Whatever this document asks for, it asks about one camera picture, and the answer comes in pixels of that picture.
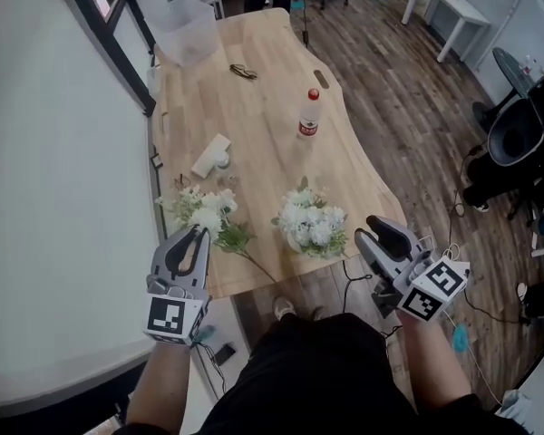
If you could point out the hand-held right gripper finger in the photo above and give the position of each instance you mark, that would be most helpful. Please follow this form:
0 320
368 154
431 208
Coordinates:
396 238
367 247

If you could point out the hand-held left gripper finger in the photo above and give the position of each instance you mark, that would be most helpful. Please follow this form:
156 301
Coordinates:
159 256
202 261

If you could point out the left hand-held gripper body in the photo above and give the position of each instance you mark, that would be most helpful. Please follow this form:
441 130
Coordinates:
165 317

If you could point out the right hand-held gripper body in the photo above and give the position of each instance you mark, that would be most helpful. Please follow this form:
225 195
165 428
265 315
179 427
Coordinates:
435 283

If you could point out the white flowers bunch long stem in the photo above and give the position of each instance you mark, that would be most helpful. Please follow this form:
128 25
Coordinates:
208 215

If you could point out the white flowers bunch short stems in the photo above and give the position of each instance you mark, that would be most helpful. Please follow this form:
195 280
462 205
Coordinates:
306 218

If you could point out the person's right forearm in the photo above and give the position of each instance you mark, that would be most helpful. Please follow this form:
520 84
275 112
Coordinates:
435 370

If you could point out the person's left forearm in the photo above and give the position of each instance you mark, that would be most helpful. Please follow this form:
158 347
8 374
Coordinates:
161 388

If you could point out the black smartphone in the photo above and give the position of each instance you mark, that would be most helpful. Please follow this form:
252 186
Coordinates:
225 354

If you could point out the person's right shoe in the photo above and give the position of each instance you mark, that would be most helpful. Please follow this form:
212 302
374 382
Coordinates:
317 312

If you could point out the person's shoe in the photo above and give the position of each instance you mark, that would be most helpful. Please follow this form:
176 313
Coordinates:
317 312
284 308

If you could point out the small metal trinkets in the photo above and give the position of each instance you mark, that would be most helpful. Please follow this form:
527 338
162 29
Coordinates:
230 180

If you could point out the person's left shoe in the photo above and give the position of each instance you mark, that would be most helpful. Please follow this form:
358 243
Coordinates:
284 308

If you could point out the small glass jar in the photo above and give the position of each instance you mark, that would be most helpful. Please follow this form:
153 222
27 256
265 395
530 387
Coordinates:
222 160

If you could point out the clear plastic bottle red cap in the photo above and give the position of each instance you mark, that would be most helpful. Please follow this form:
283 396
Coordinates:
309 118

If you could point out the person's black shorts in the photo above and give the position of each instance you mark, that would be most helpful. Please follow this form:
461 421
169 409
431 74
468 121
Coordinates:
313 379

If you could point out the grey shell chair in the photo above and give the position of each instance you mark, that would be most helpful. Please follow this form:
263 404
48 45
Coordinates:
517 134

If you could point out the round dark glass table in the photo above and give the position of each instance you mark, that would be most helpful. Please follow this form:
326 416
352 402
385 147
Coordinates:
510 70

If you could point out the clear plastic storage bin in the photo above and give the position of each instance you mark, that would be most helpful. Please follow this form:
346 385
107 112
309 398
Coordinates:
186 30

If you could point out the white desk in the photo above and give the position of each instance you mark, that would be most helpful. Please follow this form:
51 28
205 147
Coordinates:
455 9

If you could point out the black stand pole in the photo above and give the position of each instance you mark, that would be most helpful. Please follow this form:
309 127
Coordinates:
305 16

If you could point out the small white side table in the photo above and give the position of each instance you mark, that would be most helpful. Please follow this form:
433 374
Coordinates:
210 0

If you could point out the black frame eyeglasses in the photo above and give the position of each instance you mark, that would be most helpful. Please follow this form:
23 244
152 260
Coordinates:
249 74

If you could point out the black window frame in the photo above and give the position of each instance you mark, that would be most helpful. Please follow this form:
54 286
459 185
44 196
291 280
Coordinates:
127 57

